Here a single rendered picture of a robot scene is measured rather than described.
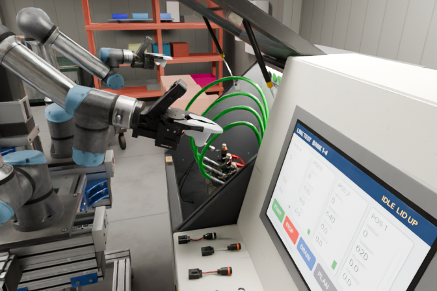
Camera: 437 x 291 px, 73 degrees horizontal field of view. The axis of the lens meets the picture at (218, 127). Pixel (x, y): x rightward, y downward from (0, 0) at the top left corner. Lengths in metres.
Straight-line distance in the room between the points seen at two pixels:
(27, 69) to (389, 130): 0.83
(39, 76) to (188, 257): 0.65
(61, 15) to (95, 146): 7.32
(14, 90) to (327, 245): 1.07
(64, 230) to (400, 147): 0.93
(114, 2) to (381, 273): 7.66
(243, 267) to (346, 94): 0.57
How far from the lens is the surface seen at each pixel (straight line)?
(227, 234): 1.04
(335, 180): 0.62
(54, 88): 0.89
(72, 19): 7.98
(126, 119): 0.70
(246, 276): 0.92
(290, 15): 3.68
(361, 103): 0.60
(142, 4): 7.87
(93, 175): 1.56
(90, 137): 0.75
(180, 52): 5.72
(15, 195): 0.96
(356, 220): 0.58
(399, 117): 0.54
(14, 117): 1.26
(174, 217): 1.16
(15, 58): 0.92
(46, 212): 1.11
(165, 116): 0.68
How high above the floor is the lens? 1.67
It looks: 22 degrees down
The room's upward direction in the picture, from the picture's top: straight up
